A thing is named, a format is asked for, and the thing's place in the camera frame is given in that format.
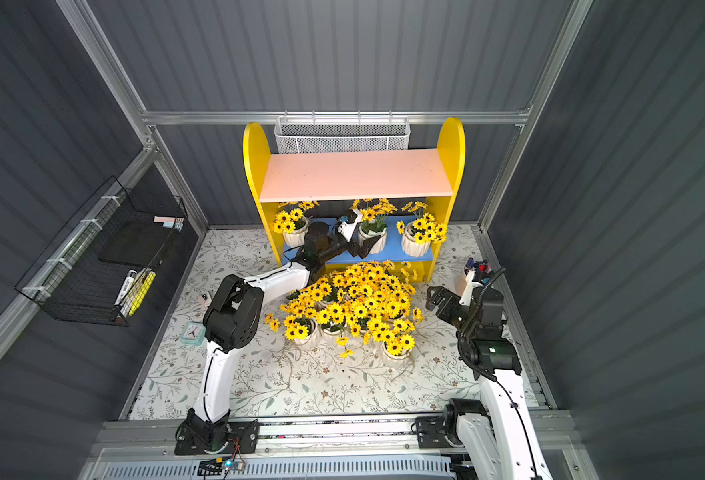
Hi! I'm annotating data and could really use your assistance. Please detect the shelf sunflower pot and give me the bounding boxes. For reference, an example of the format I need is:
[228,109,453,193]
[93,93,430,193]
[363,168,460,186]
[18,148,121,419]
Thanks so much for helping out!
[372,308,424,360]
[316,301,346,336]
[280,275,336,317]
[334,262,399,292]
[396,201,447,257]
[383,260,419,297]
[264,313,316,345]
[368,289,411,321]
[272,200,320,248]
[336,299,383,358]
[352,198,397,254]

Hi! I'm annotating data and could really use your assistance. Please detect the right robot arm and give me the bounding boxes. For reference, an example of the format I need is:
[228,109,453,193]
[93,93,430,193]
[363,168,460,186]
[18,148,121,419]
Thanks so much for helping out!
[412,260,553,479]

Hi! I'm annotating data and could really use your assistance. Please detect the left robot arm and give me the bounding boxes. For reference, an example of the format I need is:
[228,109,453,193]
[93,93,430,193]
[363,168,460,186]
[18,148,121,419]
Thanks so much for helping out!
[174,216,379,455]

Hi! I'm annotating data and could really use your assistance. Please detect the floral patterned table mat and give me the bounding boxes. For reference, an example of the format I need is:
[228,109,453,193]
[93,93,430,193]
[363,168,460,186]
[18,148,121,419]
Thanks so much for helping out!
[128,224,560,421]

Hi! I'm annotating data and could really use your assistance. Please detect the yellow wooden shelf unit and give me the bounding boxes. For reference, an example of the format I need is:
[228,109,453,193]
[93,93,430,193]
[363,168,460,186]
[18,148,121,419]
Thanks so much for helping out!
[242,118,466,265]

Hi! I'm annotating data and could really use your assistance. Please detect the pink bucket with pens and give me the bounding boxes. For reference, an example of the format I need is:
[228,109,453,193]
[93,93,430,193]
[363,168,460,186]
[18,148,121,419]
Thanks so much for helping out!
[455,257,494,295]

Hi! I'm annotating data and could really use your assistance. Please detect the white mesh desk tray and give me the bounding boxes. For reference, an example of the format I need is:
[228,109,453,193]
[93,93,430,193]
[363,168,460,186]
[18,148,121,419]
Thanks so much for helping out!
[274,117,411,154]

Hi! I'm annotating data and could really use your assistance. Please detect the small pink white object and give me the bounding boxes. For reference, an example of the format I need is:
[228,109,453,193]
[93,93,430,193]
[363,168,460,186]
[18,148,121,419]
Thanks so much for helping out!
[200,293,212,308]

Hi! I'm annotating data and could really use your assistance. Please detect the small teal alarm clock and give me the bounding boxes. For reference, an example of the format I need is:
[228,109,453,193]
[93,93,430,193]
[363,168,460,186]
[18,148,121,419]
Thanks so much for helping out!
[178,322,206,346]

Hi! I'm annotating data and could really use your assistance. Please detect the pink sticky notes pad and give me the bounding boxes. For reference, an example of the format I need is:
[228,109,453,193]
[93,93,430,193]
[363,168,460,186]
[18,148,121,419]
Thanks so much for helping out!
[154,216,184,231]

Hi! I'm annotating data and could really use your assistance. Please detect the yellow item in basket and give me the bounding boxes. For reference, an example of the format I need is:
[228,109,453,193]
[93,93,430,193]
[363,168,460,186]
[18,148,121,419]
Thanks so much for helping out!
[118,268,156,319]

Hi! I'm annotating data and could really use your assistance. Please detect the white marker in basket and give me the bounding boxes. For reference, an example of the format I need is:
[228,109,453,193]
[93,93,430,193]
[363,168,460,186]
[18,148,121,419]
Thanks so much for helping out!
[114,270,138,305]

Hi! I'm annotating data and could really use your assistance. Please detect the green circuit board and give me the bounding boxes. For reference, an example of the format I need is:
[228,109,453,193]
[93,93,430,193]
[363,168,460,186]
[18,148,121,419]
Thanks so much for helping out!
[196,458,246,479]

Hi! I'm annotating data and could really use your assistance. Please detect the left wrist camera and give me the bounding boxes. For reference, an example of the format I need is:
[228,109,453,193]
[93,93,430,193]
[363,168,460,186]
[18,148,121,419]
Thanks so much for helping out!
[336,210,361,242]

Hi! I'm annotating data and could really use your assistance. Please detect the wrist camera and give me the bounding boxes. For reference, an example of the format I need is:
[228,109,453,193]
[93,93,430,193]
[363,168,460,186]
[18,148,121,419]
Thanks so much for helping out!
[458,269,483,306]
[336,210,361,242]

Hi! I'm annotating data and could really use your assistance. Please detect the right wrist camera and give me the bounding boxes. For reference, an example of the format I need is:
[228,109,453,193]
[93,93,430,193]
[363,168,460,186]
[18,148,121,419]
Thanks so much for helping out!
[458,269,483,306]

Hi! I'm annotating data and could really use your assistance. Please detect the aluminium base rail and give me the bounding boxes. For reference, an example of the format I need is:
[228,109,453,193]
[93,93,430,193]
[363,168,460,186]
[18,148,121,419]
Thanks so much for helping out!
[78,409,599,480]

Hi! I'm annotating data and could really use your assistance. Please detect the black wire wall basket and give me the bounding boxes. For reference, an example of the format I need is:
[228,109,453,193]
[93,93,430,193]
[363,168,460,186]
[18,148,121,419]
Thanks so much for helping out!
[16,181,188,326]

